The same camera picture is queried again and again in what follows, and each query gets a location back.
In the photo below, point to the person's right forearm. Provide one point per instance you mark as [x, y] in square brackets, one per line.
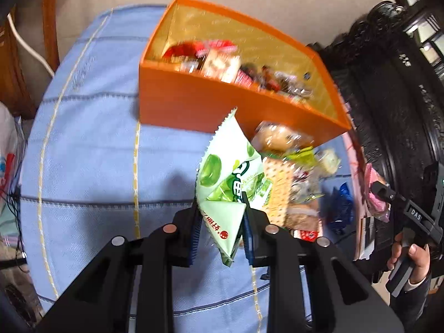
[419, 305]

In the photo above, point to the white printed plastic bag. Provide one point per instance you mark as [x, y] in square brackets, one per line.
[8, 152]

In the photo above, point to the wooden chair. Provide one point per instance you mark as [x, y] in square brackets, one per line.
[14, 59]

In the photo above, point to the blue checked tablecloth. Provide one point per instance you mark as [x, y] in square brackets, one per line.
[86, 163]

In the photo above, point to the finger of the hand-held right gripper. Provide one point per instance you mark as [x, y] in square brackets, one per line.
[385, 192]

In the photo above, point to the green snack packet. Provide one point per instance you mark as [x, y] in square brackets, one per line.
[225, 180]

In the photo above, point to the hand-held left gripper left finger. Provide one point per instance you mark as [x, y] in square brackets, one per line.
[195, 239]

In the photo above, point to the blue snack packet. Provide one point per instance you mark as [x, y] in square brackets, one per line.
[341, 208]

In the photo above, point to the orange cardboard box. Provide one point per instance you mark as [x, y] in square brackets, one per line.
[194, 100]

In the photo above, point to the clear square cracker packet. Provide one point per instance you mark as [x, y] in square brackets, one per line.
[277, 187]

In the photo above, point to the person's right hand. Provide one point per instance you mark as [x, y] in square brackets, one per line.
[420, 263]

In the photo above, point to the clear brown bun packet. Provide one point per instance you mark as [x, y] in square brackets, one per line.
[281, 137]

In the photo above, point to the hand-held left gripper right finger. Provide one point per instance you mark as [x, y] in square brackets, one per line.
[248, 239]

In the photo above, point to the dark wrapped snack packets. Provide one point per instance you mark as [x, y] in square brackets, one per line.
[274, 81]

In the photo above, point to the pile of small mixed packets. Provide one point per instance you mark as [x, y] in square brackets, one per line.
[308, 180]

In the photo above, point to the pink snack packet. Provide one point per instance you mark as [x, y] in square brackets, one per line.
[376, 197]

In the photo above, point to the dark round object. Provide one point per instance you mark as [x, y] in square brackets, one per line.
[19, 303]

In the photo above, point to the orange white rice cracker packet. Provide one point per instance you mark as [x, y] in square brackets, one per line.
[220, 65]

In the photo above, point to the black carved furniture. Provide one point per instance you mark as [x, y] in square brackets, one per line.
[381, 93]

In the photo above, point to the short red snack packet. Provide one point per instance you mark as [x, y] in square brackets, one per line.
[223, 45]

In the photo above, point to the long red snack packet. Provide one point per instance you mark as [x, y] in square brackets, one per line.
[180, 51]

